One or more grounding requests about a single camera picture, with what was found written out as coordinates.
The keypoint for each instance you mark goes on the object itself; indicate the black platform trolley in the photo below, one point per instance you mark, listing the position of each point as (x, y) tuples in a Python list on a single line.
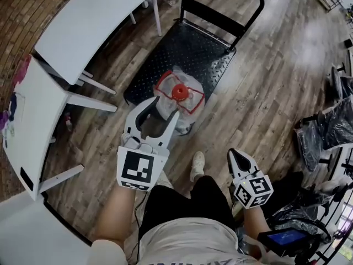
[(187, 48)]

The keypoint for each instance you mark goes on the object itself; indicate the person's right white shoe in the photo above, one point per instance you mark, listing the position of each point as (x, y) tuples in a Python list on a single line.
[(198, 164)]

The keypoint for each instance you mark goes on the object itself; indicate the white table with black grommet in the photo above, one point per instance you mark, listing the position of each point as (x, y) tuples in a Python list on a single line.
[(38, 114)]

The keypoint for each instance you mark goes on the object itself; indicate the black metal rack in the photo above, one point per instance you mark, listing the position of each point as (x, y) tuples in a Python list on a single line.
[(342, 203)]

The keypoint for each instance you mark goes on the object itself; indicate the person's black shorts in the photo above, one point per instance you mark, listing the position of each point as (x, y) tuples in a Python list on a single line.
[(193, 203)]

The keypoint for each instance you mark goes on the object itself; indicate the dark blue cloth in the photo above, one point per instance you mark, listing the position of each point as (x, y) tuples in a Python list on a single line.
[(13, 106)]

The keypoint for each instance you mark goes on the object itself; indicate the purple cloth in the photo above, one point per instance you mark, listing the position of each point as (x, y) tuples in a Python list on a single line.
[(4, 120)]

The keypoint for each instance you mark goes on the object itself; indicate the plain white table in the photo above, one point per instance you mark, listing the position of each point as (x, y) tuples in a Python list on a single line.
[(96, 23)]

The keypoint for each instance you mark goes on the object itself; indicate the red bottle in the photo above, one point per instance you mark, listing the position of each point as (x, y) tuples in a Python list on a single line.
[(68, 122)]

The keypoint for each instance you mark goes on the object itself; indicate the white cloth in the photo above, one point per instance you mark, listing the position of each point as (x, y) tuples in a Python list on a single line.
[(9, 134)]

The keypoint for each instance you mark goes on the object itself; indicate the clear water jug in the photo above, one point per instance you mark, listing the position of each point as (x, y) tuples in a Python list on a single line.
[(187, 101)]

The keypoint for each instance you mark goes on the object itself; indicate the black tablet device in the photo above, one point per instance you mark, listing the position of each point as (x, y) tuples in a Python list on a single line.
[(286, 240)]

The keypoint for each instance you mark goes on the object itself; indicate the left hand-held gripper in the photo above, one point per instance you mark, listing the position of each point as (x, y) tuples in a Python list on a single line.
[(138, 167)]

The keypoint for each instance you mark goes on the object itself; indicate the small black box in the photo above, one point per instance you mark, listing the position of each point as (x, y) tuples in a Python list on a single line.
[(348, 43)]

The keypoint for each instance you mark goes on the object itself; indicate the plastic-wrapped black chair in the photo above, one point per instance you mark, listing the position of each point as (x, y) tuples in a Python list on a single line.
[(300, 211), (325, 137)]

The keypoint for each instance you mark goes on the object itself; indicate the person's white shirt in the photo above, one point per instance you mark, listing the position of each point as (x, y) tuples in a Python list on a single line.
[(187, 244)]

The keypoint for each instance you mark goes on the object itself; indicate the person's white shoe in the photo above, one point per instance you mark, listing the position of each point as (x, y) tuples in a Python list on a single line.
[(198, 164), (165, 181)]

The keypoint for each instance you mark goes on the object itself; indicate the person's left forearm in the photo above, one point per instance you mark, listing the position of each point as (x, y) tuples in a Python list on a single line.
[(118, 217)]

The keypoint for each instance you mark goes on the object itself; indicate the pink cloth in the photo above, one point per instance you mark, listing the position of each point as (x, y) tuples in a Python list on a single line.
[(22, 69)]

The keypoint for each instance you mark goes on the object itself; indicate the person's left white shoe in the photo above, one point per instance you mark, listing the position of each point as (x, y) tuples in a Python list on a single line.
[(165, 181)]

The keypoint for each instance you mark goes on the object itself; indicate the person's right forearm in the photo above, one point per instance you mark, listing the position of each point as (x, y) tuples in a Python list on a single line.
[(256, 225)]

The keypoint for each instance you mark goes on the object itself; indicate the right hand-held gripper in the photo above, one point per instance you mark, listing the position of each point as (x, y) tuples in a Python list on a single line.
[(253, 192)]

